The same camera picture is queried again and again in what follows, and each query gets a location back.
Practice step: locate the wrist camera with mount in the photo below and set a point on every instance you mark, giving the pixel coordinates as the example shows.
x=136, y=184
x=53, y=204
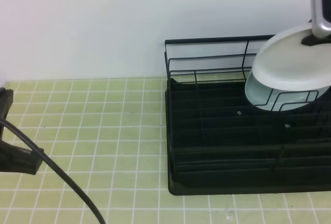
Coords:
x=13, y=158

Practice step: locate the black wire dish rack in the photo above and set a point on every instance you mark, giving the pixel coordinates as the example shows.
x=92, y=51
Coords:
x=211, y=60

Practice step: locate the black drip tray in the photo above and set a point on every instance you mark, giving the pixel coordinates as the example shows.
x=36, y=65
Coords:
x=220, y=144

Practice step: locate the white round plate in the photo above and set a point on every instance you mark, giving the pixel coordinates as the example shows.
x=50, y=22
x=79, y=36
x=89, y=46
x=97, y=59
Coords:
x=285, y=64

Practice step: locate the pale green plate in rack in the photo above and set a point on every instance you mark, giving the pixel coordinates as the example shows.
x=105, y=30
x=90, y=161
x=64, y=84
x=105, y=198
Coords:
x=270, y=99

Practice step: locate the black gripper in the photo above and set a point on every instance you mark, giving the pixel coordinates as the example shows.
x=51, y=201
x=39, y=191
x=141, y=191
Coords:
x=320, y=19

